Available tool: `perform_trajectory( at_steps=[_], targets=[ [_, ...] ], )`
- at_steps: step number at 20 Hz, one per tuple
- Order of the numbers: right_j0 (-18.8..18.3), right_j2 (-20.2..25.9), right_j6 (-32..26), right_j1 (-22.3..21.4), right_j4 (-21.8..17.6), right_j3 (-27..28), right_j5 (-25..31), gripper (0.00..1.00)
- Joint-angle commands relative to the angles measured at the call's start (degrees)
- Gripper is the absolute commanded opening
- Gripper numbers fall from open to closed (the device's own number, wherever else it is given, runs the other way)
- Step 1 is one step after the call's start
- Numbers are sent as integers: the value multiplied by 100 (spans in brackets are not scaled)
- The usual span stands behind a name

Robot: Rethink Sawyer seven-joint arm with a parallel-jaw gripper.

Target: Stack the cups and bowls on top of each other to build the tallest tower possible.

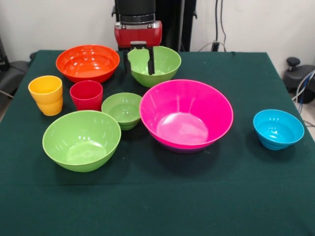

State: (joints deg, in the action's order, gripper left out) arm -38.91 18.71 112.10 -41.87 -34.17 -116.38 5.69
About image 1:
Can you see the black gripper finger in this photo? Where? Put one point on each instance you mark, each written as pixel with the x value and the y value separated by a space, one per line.
pixel 127 64
pixel 151 61

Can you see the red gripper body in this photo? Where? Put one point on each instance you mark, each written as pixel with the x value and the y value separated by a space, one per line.
pixel 137 34

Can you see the medium green bowl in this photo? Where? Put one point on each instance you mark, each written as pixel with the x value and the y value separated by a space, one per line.
pixel 167 64

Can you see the orange bowl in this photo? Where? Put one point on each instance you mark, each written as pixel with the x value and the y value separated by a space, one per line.
pixel 87 61

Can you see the small ribbed green bowl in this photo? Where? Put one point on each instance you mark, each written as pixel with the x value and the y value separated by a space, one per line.
pixel 123 110

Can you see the pink bowl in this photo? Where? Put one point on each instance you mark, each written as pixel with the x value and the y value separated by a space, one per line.
pixel 187 115

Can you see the purple bowl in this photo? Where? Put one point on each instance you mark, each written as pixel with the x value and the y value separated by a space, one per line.
pixel 184 150

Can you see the red cup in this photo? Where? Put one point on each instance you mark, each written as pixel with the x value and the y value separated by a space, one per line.
pixel 86 98

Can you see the black plug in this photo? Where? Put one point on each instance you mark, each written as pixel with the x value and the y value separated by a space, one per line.
pixel 215 46

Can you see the yellow cup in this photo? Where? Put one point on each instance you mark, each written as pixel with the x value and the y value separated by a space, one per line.
pixel 46 98

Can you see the large green bowl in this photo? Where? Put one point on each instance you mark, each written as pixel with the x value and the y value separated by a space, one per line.
pixel 81 140

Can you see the black office chair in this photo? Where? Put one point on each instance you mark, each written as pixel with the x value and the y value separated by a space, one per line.
pixel 14 68

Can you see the dark green tablecloth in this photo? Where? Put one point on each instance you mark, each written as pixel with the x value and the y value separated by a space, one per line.
pixel 157 196

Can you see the small blue bowl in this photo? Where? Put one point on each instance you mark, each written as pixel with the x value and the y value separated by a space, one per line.
pixel 278 130

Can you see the black chair with round knob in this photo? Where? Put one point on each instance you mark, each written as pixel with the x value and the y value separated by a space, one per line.
pixel 295 78

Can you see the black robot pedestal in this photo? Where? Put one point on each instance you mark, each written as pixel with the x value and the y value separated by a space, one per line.
pixel 172 24

